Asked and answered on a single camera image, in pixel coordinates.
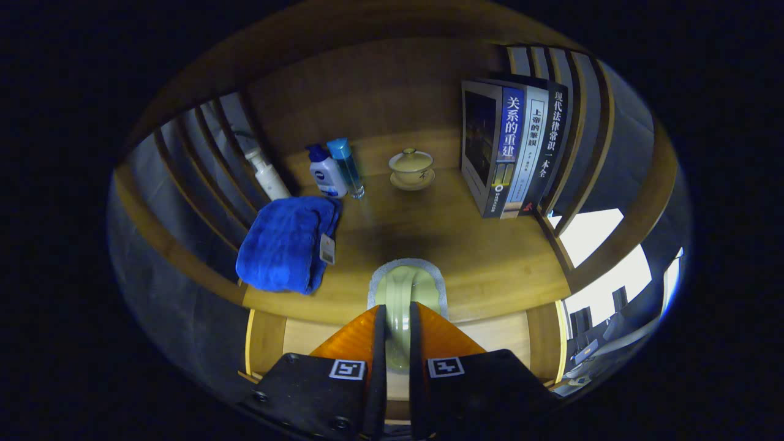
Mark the wooden drawer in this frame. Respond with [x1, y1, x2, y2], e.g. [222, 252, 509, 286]
[245, 300, 567, 423]

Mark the light grey spine book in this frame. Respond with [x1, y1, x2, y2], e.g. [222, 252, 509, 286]
[501, 85, 549, 220]

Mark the wooden countertop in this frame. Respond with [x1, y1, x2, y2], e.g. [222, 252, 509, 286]
[242, 129, 573, 325]

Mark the black spine book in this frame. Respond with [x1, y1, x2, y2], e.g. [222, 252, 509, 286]
[521, 77, 569, 215]

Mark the wooden cabinet frame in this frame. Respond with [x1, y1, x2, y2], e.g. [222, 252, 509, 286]
[113, 0, 680, 393]

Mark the green handled scrub brush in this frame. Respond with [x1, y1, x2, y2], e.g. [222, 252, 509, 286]
[367, 258, 449, 373]

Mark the blue spine book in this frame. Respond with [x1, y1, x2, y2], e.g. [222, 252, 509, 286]
[461, 80, 526, 219]

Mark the blue towel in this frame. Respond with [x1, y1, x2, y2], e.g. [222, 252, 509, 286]
[236, 196, 342, 296]

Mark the white bottle blue cap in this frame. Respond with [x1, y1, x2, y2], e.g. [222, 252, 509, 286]
[306, 144, 348, 198]

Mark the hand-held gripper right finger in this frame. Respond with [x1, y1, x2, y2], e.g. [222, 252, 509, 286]
[409, 301, 561, 440]

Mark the beige lidded teacup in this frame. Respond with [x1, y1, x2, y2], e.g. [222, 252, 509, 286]
[388, 148, 436, 191]

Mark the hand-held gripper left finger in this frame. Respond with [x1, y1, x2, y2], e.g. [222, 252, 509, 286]
[238, 304, 388, 440]

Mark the white pump bottle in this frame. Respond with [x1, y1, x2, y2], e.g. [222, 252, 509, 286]
[245, 147, 292, 202]

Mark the clear blue bottle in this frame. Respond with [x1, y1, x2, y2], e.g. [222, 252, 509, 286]
[326, 138, 366, 200]

